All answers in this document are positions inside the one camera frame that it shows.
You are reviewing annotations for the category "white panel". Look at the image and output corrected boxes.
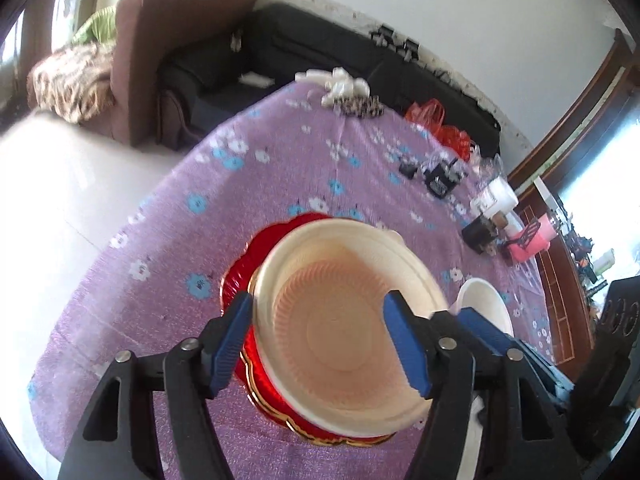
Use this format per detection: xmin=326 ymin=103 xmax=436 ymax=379
xmin=532 ymin=177 xmax=561 ymax=211

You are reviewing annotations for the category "black cylindrical device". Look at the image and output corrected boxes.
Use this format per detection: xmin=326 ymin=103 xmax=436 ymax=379
xmin=425 ymin=157 xmax=468 ymax=197

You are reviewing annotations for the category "wooden door frame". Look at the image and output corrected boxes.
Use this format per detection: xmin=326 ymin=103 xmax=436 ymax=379
xmin=507 ymin=30 xmax=640 ymax=186

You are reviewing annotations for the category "leopard print cloth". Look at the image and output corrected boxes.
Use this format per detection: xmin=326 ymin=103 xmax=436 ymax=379
xmin=332 ymin=95 xmax=386 ymax=120

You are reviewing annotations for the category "black phone stand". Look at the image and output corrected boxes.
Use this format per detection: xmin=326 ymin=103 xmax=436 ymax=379
xmin=517 ymin=215 xmax=544 ymax=252

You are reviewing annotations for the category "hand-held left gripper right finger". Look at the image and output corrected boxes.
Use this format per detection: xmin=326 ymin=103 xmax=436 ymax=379
xmin=382 ymin=290 xmax=583 ymax=480

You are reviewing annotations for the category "dark brown jar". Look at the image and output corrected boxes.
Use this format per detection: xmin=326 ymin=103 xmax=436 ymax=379
xmin=461 ymin=215 xmax=501 ymax=257

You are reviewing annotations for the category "black sofa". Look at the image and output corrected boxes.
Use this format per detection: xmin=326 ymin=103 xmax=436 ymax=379
xmin=159 ymin=2 xmax=503 ymax=161

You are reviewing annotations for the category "cream ribbed bowl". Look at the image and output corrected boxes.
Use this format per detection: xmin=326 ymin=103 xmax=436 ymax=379
xmin=252 ymin=219 xmax=451 ymax=437

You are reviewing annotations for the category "white smooth wide bowl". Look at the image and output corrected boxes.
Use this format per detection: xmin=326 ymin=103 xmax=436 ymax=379
xmin=450 ymin=277 xmax=515 ymax=480

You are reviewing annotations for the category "large red plate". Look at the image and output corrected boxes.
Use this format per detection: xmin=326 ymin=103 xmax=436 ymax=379
xmin=220 ymin=212 xmax=401 ymax=450

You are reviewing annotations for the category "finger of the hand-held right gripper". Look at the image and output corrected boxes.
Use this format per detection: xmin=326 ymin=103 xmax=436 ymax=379
xmin=430 ymin=308 xmax=523 ymax=361
xmin=520 ymin=340 xmax=573 ymax=413

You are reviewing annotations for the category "brown armchair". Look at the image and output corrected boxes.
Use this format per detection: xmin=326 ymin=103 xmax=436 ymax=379
xmin=110 ymin=0 xmax=261 ymax=148

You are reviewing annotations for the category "red plate with gold rim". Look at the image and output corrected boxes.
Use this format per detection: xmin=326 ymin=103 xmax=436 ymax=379
xmin=239 ymin=220 xmax=398 ymax=446

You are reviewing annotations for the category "purple floral tablecloth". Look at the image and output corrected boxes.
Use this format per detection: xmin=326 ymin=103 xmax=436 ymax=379
xmin=27 ymin=80 xmax=556 ymax=480

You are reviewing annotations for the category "white cup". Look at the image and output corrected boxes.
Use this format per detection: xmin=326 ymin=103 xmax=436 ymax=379
xmin=472 ymin=177 xmax=518 ymax=217

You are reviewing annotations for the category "wooden cabinet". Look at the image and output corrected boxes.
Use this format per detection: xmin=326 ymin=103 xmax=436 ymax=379
xmin=507 ymin=150 xmax=601 ymax=381

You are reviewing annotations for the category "brown patterned blanket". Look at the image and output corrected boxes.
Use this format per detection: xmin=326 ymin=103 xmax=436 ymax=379
xmin=26 ymin=42 xmax=118 ymax=123

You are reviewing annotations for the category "pink thermos with knitted sleeve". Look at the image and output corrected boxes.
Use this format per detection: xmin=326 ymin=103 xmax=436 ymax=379
xmin=505 ymin=212 xmax=558 ymax=263

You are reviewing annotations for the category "green cloth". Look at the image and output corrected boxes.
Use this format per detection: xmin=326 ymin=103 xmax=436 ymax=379
xmin=72 ymin=5 xmax=118 ymax=46

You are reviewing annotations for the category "red plastic bag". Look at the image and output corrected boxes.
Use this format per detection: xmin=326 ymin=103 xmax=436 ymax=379
xmin=404 ymin=100 xmax=446 ymax=129
xmin=435 ymin=127 xmax=473 ymax=161

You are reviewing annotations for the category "white and leopard cloth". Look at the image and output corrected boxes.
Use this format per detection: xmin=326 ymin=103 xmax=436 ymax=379
xmin=295 ymin=67 xmax=373 ymax=108

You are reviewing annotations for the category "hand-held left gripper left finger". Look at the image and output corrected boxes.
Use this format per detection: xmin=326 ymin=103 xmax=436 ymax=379
xmin=57 ymin=291 xmax=254 ymax=480

